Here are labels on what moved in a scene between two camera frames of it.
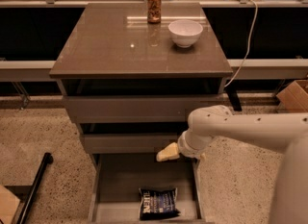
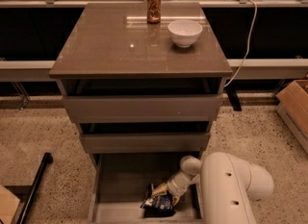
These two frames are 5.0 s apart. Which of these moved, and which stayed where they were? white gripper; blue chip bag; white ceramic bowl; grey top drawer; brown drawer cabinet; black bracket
Moved: white gripper; blue chip bag
Stayed: black bracket; grey top drawer; white ceramic bowl; brown drawer cabinet
